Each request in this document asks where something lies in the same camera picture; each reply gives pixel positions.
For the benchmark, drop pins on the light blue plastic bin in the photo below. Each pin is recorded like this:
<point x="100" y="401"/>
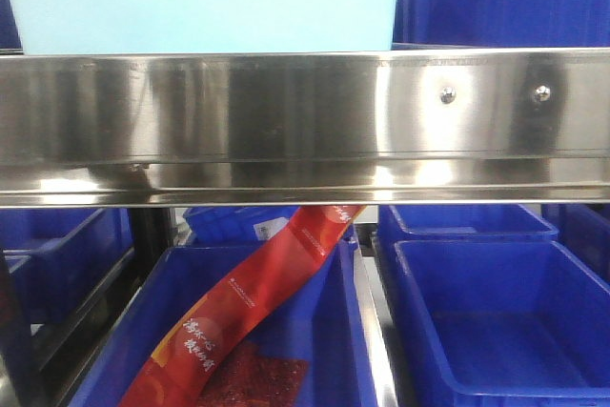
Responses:
<point x="186" y="26"/>

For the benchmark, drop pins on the blue bin rear middle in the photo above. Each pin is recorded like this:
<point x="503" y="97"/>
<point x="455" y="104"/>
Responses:
<point x="232" y="225"/>

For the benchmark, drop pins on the blue bin lower middle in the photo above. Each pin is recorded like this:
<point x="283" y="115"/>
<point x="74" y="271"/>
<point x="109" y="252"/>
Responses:
<point x="310" y="351"/>

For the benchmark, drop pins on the blue bin rear right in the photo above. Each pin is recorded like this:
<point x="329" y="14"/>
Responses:
<point x="484" y="222"/>

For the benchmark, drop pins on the red snack package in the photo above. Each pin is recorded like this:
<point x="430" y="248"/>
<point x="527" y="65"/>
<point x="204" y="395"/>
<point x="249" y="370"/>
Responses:
<point x="188" y="355"/>

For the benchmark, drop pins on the blue bin lower right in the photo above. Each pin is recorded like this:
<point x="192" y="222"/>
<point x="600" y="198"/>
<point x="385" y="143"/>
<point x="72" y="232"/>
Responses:
<point x="501" y="324"/>

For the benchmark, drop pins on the blue bin lower left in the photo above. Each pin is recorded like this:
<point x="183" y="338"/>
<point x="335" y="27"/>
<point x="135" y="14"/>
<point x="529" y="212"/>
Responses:
<point x="56" y="256"/>

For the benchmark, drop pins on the blue bin upper left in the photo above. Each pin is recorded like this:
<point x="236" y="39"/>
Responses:
<point x="9" y="35"/>

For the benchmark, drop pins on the stainless steel shelf rail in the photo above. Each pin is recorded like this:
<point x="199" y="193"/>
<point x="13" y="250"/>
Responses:
<point x="415" y="126"/>

